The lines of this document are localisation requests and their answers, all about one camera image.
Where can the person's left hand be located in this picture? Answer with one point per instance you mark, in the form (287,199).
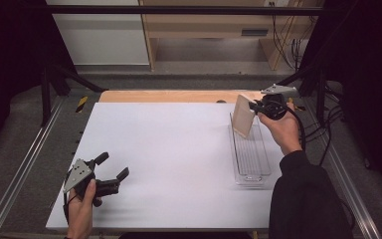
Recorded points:
(81,212)

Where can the clear plastic packaging tray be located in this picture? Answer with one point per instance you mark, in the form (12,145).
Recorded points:
(252,156)

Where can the dark label on desk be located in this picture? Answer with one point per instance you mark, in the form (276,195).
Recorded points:
(254,32)

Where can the white table mat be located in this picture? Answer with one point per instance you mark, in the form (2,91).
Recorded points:
(179,159)

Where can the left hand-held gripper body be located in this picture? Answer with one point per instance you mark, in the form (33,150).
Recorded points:
(79,176)

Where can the light wooden desk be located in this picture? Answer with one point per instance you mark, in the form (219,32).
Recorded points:
(209,25)

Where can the black curtain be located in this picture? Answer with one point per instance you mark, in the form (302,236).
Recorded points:
(10,66)
(368,83)

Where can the white cabinet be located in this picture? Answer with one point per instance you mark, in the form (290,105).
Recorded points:
(102,40)

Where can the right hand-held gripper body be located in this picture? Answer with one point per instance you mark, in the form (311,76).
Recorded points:
(275,106)

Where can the black horizontal frame bar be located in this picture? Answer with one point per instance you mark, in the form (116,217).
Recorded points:
(179,10)

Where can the black metal frame strut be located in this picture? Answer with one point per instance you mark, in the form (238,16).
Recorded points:
(45,96)
(321,96)

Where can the person's right hand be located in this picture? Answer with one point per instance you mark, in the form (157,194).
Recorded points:
(285,132)

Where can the aluminium floor rail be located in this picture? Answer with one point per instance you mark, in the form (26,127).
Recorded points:
(23,166)
(344,172)

